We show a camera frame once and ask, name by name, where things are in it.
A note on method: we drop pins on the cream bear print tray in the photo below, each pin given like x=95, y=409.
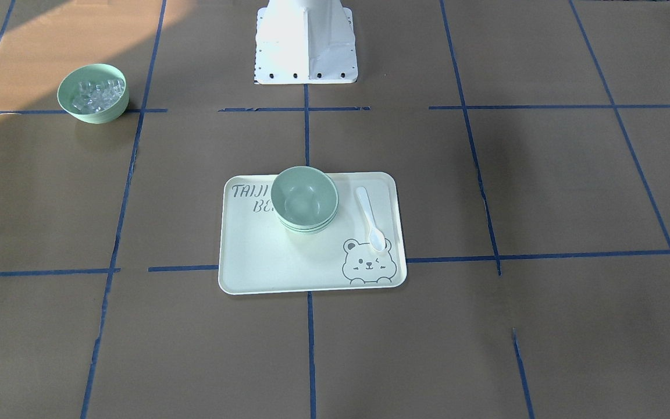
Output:
x=259, y=255

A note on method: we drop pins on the clear ice cubes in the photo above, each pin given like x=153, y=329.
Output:
x=96, y=96

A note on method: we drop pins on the green bowl on tray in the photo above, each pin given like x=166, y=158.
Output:
x=300, y=230

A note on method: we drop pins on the white plastic spoon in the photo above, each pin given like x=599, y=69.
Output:
x=375, y=236

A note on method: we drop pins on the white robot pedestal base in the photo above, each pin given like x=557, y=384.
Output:
x=305, y=42

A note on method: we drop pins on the green bowl with ice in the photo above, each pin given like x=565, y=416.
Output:
x=94, y=72

